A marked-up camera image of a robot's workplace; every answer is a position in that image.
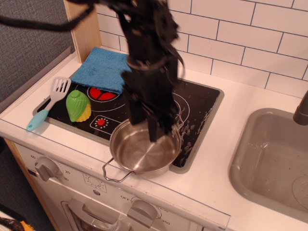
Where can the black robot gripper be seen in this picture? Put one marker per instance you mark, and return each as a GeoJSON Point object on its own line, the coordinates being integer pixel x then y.
{"type": "Point", "coordinates": [147, 90]}

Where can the stainless steel pot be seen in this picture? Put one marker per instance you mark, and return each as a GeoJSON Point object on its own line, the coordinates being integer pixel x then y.
{"type": "Point", "coordinates": [132, 150]}

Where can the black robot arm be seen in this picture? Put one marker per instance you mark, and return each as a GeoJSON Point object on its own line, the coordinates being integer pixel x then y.
{"type": "Point", "coordinates": [149, 29]}

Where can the red left stove knob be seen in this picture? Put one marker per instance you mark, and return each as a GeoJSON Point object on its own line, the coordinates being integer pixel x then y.
{"type": "Point", "coordinates": [101, 122]}

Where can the black toy stovetop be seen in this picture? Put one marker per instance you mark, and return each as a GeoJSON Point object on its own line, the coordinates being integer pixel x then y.
{"type": "Point", "coordinates": [197, 105]}

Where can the blue cloth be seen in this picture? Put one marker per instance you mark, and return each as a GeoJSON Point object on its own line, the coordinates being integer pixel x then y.
{"type": "Point", "coordinates": [102, 70]}

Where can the toy corn with green husk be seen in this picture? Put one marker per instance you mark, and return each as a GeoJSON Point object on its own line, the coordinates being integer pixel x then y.
{"type": "Point", "coordinates": [78, 106]}

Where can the grey oven temperature knob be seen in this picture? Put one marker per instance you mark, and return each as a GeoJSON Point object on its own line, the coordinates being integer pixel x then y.
{"type": "Point", "coordinates": [143, 213]}

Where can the wooden side panel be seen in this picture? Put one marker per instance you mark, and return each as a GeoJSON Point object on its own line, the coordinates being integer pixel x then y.
{"type": "Point", "coordinates": [86, 35]}

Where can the grey timer knob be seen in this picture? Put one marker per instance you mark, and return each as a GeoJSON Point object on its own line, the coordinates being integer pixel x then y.
{"type": "Point", "coordinates": [46, 168]}

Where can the grey sink basin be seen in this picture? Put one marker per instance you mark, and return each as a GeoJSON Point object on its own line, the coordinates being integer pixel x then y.
{"type": "Point", "coordinates": [270, 164]}

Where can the grey faucet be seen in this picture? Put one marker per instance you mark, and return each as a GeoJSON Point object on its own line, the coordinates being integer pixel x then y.
{"type": "Point", "coordinates": [301, 114]}

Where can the yellow object at corner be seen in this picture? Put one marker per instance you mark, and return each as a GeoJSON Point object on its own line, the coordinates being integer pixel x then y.
{"type": "Point", "coordinates": [14, 225]}

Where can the grey oven door handle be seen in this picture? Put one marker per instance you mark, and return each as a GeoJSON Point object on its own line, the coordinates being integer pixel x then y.
{"type": "Point", "coordinates": [87, 218]}

